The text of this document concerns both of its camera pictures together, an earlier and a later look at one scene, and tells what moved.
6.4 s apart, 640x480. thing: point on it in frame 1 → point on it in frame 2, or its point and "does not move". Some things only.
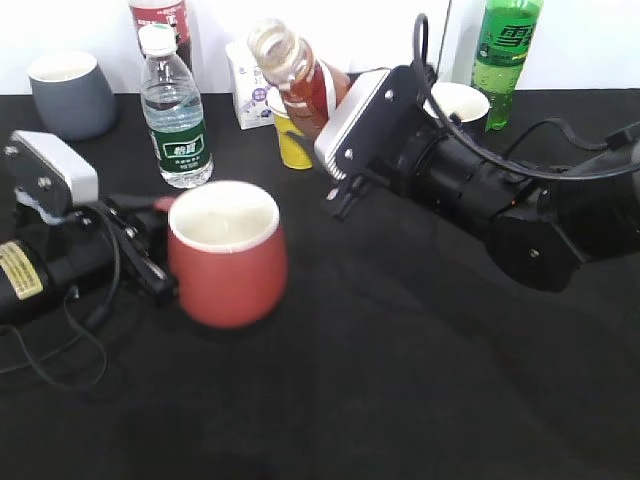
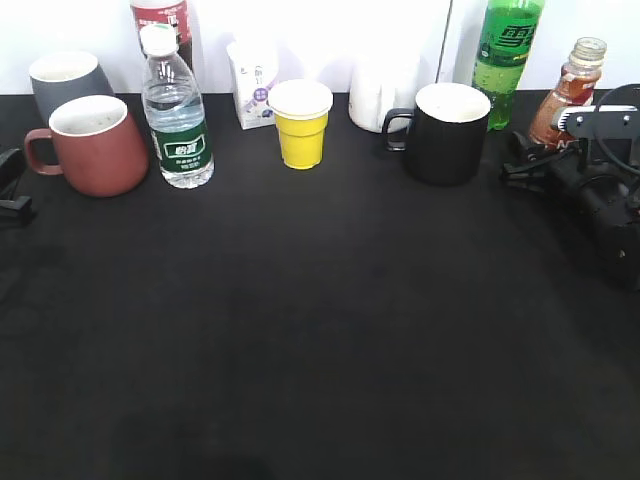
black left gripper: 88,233 → 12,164
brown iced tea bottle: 310,87 → 576,86
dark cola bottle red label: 163,12 does not move
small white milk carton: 250,88 does not move
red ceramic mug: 230,253 → 95,146
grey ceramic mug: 73,96 does not move
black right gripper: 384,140 → 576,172
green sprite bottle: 506,32 does not move
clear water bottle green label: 173,112 does not move
